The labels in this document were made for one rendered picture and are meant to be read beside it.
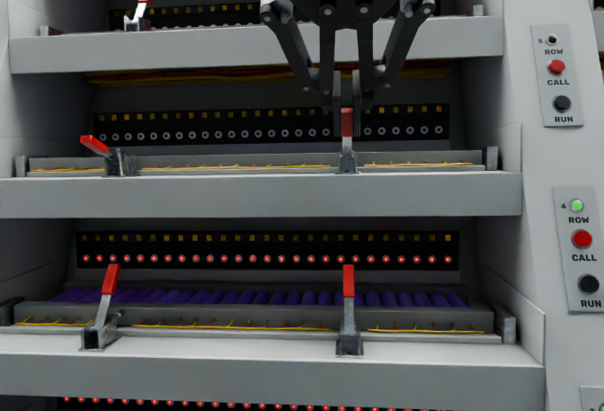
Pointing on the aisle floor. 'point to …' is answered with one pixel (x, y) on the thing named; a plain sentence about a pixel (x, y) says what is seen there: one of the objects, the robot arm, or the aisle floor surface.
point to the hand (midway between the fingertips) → (346, 105)
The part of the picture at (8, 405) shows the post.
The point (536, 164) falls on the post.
